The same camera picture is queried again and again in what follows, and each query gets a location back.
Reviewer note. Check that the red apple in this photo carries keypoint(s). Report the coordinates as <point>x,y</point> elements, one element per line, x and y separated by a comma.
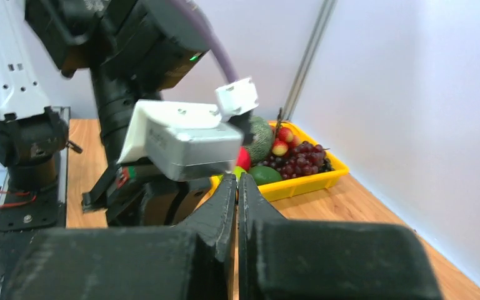
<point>244,159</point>

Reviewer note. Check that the red peaches cluster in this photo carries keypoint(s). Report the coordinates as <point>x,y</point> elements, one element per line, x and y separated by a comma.
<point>283,140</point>

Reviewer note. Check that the yellow green fruit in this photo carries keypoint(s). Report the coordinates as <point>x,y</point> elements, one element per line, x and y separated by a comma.
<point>238,171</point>

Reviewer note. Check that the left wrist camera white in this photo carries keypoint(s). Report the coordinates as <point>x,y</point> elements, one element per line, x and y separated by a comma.
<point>191,140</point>

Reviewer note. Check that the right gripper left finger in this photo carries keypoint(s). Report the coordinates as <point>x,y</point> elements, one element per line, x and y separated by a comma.
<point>191,260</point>

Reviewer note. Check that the purple grape bunch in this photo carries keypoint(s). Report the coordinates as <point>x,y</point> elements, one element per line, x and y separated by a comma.
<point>299,160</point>

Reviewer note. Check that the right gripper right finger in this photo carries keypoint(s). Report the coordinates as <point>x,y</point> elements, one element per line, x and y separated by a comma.
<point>281,258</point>

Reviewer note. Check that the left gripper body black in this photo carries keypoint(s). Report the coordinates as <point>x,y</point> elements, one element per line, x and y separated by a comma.
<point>140,195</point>

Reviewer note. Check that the green melon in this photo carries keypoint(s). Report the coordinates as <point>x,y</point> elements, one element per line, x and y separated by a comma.
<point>263,138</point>

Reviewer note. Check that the green lime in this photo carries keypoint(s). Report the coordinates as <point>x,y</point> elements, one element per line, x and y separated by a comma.
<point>264,175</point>

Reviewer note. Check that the yellow plastic bin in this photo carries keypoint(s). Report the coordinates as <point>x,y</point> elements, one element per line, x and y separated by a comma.
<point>292,187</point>

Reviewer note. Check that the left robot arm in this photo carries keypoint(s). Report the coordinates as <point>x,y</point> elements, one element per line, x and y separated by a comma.
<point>110,54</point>

